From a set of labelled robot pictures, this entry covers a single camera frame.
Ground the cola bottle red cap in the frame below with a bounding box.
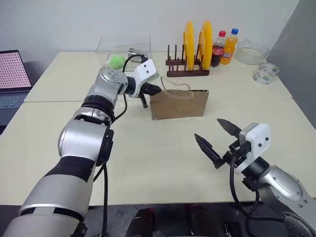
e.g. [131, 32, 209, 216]
[210, 30, 227, 68]

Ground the clear glass bowl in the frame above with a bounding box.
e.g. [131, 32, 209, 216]
[235, 38, 271, 66]

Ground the shiny metal cup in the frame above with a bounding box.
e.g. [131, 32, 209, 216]
[127, 47, 149, 59]

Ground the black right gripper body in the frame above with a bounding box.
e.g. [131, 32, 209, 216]
[221, 138, 252, 166]

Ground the brown paper bag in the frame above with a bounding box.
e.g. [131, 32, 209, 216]
[149, 76, 210, 120]

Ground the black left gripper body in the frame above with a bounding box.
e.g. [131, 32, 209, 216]
[139, 83, 154, 99]

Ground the orange soda bottle blue cap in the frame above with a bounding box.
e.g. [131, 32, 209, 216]
[220, 28, 239, 66]

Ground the yellow plate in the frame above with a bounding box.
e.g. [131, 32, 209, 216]
[198, 20, 213, 69]
[183, 20, 196, 71]

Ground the clear plastic box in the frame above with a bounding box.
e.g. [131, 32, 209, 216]
[95, 35, 152, 67]

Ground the green crumpled item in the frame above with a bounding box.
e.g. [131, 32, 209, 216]
[108, 54, 125, 70]

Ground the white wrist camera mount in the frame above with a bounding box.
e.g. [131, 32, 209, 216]
[234, 122, 272, 175]
[133, 58, 159, 99]

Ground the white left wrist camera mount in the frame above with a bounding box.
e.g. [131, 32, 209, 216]
[133, 58, 159, 99]

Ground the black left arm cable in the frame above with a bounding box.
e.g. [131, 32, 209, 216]
[92, 54, 149, 237]

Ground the tape roll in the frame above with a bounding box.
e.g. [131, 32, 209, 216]
[251, 62, 281, 85]

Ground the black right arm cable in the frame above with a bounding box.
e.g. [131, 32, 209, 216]
[229, 158, 284, 223]

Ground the dark rounded shape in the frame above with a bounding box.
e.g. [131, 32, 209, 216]
[125, 207, 157, 237]

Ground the dark wooden dish rack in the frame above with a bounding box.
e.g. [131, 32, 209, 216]
[165, 44, 210, 78]

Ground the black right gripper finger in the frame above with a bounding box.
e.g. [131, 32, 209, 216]
[216, 118, 241, 138]
[194, 133, 223, 169]

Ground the open laptop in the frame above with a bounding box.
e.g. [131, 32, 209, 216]
[0, 49, 33, 126]

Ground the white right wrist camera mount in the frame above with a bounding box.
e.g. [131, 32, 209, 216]
[234, 122, 272, 175]

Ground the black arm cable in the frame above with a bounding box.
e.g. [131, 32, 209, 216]
[92, 54, 149, 237]
[229, 158, 284, 223]

